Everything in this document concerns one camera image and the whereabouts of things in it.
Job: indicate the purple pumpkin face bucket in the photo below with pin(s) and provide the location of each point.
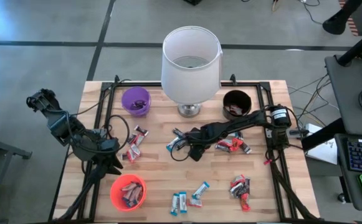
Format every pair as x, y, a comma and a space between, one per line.
126, 98

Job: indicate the black slanted pole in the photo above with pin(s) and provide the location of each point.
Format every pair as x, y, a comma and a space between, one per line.
358, 46

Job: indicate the white paper sheet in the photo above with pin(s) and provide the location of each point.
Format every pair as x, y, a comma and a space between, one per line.
324, 152

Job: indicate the black plastic bucket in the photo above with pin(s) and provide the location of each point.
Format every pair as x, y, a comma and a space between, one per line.
236, 96

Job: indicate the black aluminium rig frame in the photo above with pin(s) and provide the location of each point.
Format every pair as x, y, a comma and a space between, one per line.
137, 84

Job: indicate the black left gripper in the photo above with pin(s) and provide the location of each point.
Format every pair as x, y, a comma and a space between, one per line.
102, 146

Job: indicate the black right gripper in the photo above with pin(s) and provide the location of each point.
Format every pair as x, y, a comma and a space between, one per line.
208, 133

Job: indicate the grey office desk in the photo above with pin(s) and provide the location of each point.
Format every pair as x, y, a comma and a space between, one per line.
349, 93

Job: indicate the black stand leg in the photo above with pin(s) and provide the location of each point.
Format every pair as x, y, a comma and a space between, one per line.
336, 21

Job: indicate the grey metal side table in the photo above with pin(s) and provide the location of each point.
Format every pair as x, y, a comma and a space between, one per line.
0, 155

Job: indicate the silver lamp with white shade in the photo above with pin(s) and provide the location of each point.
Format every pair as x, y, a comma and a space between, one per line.
190, 62

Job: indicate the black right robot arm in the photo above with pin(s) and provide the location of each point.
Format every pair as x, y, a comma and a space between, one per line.
255, 116

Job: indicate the orange pumpkin face bucket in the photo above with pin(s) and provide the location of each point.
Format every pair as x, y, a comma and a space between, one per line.
116, 193

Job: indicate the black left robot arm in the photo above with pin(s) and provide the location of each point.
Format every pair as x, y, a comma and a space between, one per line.
59, 124

